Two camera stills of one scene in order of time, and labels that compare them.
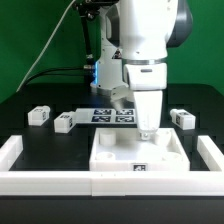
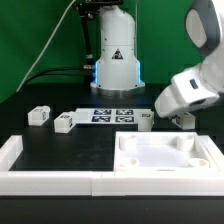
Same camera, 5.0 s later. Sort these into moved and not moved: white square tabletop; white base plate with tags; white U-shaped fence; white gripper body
Moved: white square tabletop; white gripper body
Not moved: white U-shaped fence; white base plate with tags
